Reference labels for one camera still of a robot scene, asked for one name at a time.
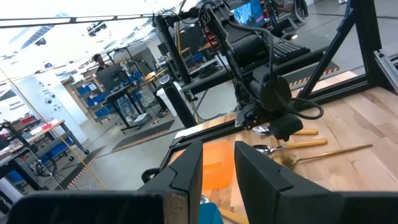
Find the white pillar with signs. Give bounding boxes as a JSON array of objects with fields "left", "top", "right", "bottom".
[{"left": 12, "top": 73, "right": 90, "bottom": 146}]

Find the black hazard-striped floor mat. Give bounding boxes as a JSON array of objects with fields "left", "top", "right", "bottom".
[
  {"left": 54, "top": 145, "right": 108, "bottom": 191},
  {"left": 111, "top": 119, "right": 176, "bottom": 153},
  {"left": 288, "top": 60, "right": 341, "bottom": 90}
]

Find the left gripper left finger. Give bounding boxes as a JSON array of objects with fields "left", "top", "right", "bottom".
[{"left": 138, "top": 139, "right": 204, "bottom": 224}]

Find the person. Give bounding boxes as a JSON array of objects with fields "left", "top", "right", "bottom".
[
  {"left": 92, "top": 53, "right": 109, "bottom": 73},
  {"left": 273, "top": 0, "right": 310, "bottom": 19}
]

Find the tall black cylinder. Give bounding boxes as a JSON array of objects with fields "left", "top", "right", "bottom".
[{"left": 159, "top": 73, "right": 197, "bottom": 129}]

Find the gold spoon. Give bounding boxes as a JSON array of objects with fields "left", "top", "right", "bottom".
[{"left": 272, "top": 143, "right": 374, "bottom": 169}]

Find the black-legged wooden desk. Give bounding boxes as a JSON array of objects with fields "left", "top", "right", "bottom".
[{"left": 105, "top": 68, "right": 170, "bottom": 132}]

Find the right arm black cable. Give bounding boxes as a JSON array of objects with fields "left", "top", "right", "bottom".
[{"left": 228, "top": 20, "right": 325, "bottom": 121}]

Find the thin hanging yellow cable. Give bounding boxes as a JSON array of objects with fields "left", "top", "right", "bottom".
[{"left": 0, "top": 68, "right": 108, "bottom": 190}]

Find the blue plastic bin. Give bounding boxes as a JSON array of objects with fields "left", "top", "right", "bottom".
[{"left": 198, "top": 202, "right": 224, "bottom": 224}]

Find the black computer monitor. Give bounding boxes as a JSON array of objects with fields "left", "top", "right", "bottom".
[{"left": 95, "top": 63, "right": 131, "bottom": 91}]

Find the coiled black cable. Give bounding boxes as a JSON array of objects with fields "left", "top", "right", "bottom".
[{"left": 197, "top": 63, "right": 220, "bottom": 79}]

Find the monitor with blue screen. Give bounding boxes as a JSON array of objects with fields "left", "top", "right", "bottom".
[{"left": 229, "top": 0, "right": 267, "bottom": 29}]

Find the grey workbench on casters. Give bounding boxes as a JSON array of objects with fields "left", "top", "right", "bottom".
[{"left": 0, "top": 119, "right": 91, "bottom": 192}]

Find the orange plastic bin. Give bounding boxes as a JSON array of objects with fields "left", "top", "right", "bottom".
[{"left": 201, "top": 139, "right": 236, "bottom": 191}]

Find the black hanging ceiling camera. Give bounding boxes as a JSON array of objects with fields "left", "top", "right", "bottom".
[{"left": 86, "top": 21, "right": 108, "bottom": 37}]

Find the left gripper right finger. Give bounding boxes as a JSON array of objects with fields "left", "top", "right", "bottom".
[{"left": 234, "top": 140, "right": 343, "bottom": 224}]

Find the black keyboard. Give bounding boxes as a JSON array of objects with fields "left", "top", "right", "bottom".
[{"left": 272, "top": 38, "right": 312, "bottom": 65}]

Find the shelf with blue boxes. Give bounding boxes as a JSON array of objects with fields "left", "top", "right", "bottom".
[{"left": 70, "top": 70, "right": 147, "bottom": 124}]

